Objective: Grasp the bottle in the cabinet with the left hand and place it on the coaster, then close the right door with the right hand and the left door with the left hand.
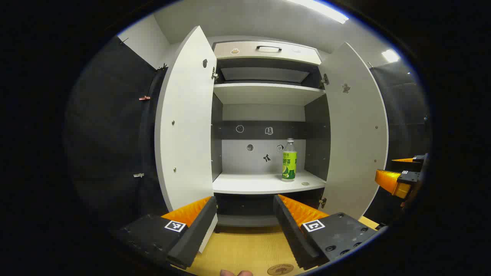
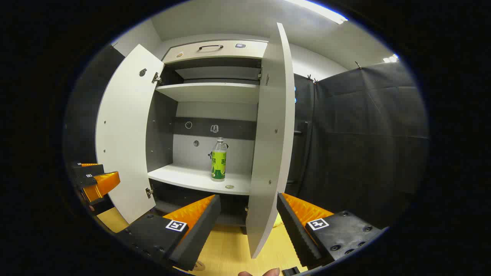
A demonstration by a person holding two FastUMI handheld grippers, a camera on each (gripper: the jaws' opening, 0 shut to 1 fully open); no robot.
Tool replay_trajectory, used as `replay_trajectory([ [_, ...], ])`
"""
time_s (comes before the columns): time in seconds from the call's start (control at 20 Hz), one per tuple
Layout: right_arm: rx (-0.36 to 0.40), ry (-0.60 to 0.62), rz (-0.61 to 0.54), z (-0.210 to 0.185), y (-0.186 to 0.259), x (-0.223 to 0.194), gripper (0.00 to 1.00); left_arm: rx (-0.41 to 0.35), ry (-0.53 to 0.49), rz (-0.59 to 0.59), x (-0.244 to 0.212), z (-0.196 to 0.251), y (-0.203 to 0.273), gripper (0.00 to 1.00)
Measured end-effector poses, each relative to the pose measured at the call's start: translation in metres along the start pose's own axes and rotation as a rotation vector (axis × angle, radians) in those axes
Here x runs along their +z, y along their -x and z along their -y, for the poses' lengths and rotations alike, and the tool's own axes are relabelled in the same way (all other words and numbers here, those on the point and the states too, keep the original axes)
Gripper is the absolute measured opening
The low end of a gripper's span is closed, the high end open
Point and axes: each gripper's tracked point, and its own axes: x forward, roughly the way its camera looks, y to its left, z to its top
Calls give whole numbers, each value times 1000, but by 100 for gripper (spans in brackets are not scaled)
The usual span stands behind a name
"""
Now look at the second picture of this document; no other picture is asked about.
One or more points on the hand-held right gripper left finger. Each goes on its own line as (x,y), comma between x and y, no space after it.
(199,237)

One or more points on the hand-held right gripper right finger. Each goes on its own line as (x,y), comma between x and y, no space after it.
(297,234)

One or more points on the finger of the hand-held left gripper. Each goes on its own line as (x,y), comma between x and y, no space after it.
(90,170)
(101,184)

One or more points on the white cabinet door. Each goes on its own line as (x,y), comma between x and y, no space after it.
(272,134)
(122,134)

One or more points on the clear bottle with green label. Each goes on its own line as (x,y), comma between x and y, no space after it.
(218,165)

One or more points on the white and grey cabinet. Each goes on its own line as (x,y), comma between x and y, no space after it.
(161,130)

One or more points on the white cabinet shelf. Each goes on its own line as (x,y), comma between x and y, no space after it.
(211,92)
(184,177)

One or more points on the black backdrop cloth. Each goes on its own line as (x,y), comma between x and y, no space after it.
(364,134)

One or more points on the black cloth clip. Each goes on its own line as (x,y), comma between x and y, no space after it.
(357,64)
(309,77)

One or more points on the small ceiling light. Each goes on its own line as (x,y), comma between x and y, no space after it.
(391,59)

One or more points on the long ceiling light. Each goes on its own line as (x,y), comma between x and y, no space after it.
(318,9)

